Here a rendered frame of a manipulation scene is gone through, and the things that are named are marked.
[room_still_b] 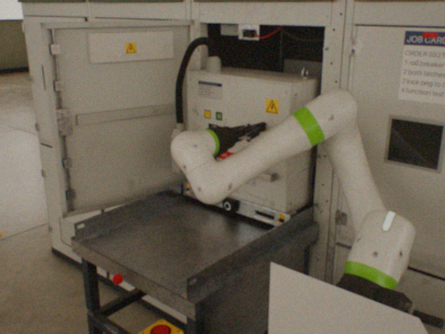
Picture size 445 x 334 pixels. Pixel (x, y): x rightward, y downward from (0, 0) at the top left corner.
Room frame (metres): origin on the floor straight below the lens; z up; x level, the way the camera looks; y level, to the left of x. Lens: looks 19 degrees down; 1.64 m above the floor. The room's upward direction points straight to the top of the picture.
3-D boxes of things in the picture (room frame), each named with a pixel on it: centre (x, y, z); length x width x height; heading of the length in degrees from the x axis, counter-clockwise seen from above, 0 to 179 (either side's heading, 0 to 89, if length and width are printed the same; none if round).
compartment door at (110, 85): (1.95, 0.39, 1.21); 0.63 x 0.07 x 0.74; 124
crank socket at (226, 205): (1.75, -0.02, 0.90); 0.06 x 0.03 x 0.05; 49
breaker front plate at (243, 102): (1.77, -0.04, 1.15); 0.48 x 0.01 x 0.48; 49
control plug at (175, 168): (1.85, 0.17, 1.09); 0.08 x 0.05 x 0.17; 139
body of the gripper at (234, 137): (1.53, -0.02, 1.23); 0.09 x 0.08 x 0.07; 139
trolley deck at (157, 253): (1.62, 0.09, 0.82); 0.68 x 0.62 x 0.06; 139
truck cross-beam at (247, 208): (1.78, -0.05, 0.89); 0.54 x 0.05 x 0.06; 49
